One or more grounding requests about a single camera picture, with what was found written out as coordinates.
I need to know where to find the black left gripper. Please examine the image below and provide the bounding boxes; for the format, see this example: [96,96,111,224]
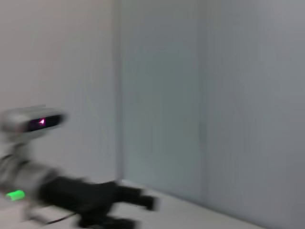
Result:
[40,176,159,229]

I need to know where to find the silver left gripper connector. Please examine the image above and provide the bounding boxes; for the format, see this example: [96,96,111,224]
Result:
[21,204,48,224]

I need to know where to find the grey left gripper cable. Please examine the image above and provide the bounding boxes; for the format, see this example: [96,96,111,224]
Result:
[45,211,78,225]

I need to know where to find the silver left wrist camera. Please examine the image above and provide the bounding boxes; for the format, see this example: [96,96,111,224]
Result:
[0,105,69,135]

